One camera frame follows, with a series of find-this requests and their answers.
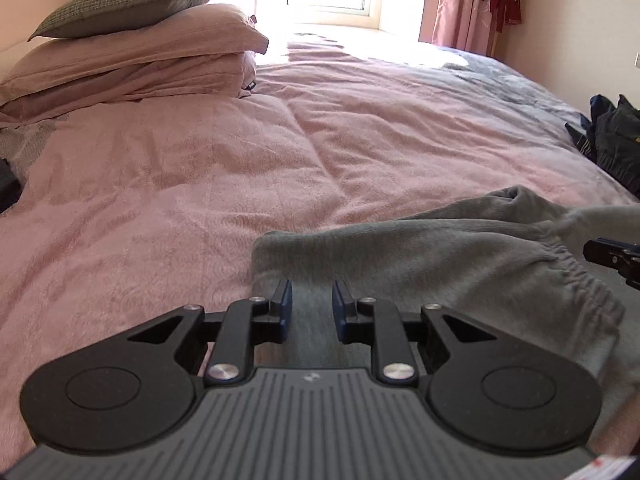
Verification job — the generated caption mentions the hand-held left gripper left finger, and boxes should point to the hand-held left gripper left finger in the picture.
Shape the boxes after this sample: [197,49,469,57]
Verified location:
[127,279,293,386]

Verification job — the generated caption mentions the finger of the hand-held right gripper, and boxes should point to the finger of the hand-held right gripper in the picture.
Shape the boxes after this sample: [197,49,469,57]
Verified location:
[582,237,640,291]

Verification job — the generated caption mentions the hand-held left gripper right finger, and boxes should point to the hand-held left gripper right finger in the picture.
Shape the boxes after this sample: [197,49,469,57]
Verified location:
[331,279,498,386]

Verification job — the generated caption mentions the grey sweatpants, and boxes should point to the grey sweatpants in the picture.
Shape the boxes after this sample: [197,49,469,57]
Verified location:
[250,185,640,456]

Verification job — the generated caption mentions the dark clothes pile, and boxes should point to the dark clothes pile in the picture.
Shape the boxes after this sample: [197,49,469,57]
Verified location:
[565,94,640,192]

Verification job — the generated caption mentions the pink bed blanket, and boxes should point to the pink bed blanket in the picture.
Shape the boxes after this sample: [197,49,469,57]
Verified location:
[0,25,636,466]

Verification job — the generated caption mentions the lower pink pillow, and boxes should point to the lower pink pillow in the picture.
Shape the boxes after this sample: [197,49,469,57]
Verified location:
[0,50,258,123]

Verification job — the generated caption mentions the pink pillow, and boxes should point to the pink pillow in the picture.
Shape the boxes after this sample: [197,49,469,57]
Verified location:
[0,50,258,123]
[0,4,271,106]

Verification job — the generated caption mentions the red hanging garment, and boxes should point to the red hanging garment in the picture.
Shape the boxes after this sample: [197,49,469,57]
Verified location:
[480,0,523,33]

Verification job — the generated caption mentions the pink curtain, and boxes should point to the pink curtain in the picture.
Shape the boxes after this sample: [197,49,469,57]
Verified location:
[419,0,507,58]

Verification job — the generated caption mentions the black object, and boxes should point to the black object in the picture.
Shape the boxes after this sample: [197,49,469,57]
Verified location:
[0,157,23,213]

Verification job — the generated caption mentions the grey pillow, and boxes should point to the grey pillow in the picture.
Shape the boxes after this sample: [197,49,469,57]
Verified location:
[28,0,222,42]

